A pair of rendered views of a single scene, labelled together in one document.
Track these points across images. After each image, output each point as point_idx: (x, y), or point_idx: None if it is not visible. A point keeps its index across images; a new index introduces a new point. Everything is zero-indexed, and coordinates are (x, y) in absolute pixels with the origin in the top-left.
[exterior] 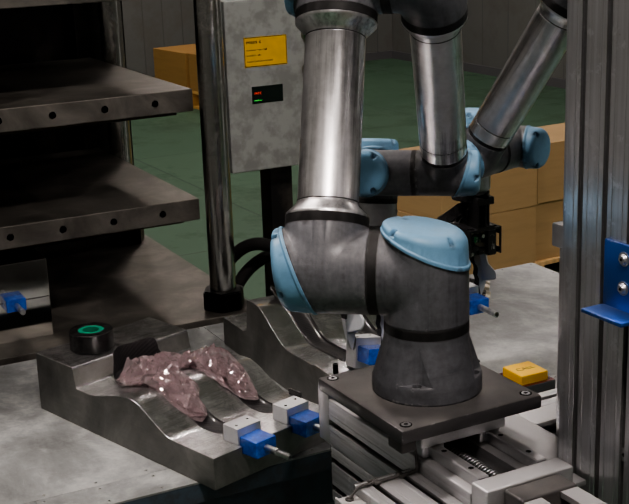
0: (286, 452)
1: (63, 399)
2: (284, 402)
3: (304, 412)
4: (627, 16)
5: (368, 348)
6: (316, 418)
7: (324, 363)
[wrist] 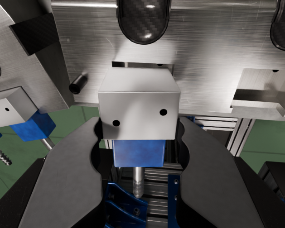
0: (5, 162)
1: None
2: None
3: (24, 123)
4: None
5: (116, 161)
6: (37, 139)
7: (76, 15)
